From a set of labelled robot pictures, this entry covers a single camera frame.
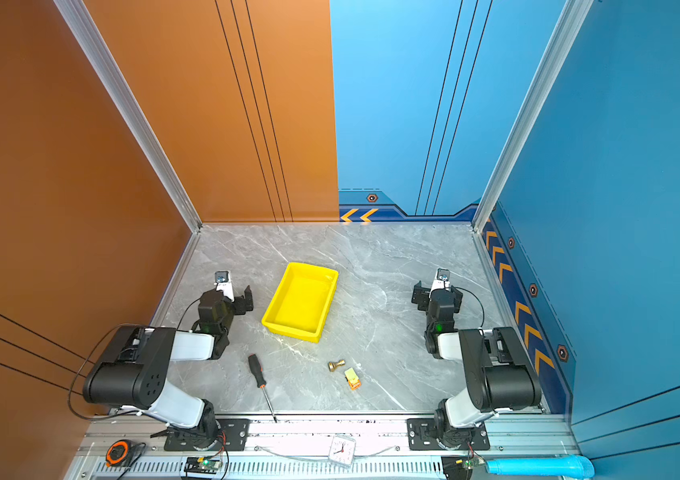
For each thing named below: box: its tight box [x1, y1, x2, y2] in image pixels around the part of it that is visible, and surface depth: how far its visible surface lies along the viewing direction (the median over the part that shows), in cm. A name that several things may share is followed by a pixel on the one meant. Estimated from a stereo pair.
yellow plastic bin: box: [261, 262, 339, 344], surface depth 96 cm
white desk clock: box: [328, 435, 356, 466], surface depth 71 cm
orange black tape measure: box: [105, 439, 132, 467], surface depth 70 cm
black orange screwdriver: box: [248, 354, 278, 423], surface depth 84 cm
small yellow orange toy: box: [345, 368, 362, 391], surface depth 82 cm
